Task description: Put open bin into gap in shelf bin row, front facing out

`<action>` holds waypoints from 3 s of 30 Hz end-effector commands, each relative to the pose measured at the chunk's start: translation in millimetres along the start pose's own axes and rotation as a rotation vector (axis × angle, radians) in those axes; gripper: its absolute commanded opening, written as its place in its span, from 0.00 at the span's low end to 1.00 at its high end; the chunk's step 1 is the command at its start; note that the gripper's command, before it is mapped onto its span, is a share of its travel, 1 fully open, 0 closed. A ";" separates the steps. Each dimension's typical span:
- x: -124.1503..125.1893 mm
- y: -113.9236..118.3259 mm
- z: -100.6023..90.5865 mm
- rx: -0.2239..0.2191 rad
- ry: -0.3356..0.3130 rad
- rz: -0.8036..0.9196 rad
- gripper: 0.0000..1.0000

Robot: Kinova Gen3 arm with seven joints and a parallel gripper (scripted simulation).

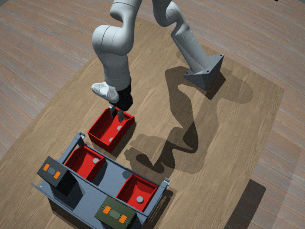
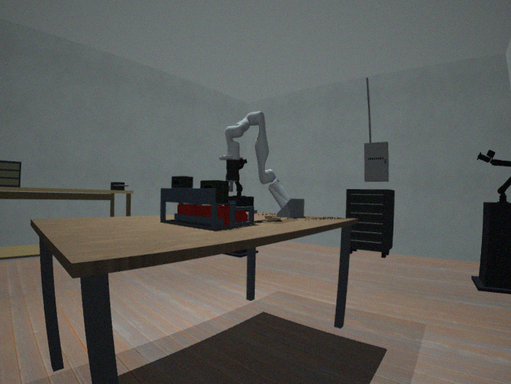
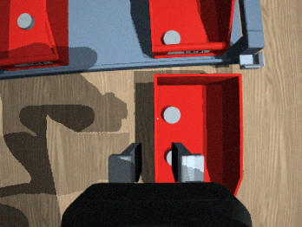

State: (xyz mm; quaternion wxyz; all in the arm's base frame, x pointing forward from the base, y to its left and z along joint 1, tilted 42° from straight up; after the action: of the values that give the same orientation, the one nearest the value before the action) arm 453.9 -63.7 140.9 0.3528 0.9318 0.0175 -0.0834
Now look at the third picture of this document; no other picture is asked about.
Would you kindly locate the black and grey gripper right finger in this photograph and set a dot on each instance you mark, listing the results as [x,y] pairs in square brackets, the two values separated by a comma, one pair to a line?
[187,167]

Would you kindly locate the grey steel disc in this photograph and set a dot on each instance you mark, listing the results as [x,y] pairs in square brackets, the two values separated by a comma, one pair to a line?
[172,115]
[25,21]
[169,157]
[172,37]

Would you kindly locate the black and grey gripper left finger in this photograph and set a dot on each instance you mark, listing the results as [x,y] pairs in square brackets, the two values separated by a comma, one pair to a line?
[127,166]

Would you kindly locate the grey metal shelf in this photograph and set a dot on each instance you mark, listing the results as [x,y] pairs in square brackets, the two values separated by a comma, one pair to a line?
[103,32]

